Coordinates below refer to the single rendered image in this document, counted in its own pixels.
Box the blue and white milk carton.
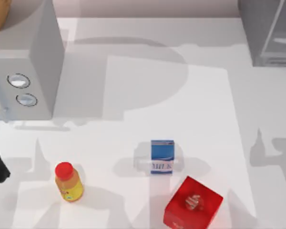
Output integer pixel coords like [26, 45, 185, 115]
[150, 139, 175, 176]

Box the yellow bottle with red cap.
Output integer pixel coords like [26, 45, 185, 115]
[54, 162, 84, 203]

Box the red tissue box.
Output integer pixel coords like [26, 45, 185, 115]
[163, 176, 224, 229]

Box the small microwave knob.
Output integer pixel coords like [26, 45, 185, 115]
[16, 93, 38, 107]

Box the pale microwave oven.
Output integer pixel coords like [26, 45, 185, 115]
[0, 0, 65, 123]

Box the large microwave knob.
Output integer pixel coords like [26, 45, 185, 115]
[7, 73, 31, 89]

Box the grey cabinet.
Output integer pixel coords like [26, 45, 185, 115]
[237, 0, 286, 68]

